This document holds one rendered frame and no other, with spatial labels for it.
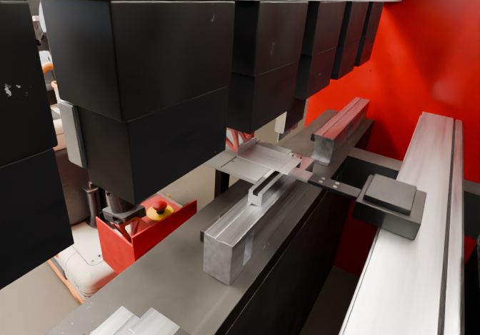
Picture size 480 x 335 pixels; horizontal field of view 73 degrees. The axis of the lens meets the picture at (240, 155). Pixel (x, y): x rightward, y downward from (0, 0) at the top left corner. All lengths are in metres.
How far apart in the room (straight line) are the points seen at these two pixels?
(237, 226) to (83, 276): 1.03
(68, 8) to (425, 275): 0.56
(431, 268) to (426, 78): 0.98
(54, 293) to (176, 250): 1.25
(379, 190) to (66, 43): 0.55
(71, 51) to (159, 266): 0.46
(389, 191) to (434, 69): 0.87
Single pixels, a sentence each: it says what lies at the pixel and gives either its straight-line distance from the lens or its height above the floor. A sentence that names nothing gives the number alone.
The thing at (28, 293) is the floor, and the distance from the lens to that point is 1.93.
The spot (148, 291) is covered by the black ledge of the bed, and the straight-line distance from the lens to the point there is 0.63.
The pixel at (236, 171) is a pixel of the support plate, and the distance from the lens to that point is 0.69.
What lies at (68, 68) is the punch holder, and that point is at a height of 1.29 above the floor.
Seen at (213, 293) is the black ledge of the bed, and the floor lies 0.88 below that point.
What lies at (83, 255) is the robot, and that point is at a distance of 1.61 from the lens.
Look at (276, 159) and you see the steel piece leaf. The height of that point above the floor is 1.00.
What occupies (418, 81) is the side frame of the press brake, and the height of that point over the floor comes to 1.07.
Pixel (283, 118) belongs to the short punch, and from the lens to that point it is 0.64.
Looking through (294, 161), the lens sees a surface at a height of 1.00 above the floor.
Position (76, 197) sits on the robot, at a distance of 1.66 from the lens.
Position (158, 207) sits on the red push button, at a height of 0.81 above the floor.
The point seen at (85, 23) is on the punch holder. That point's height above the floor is 1.32.
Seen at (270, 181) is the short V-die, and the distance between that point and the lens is 0.67.
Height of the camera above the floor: 1.35
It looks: 28 degrees down
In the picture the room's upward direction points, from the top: 5 degrees clockwise
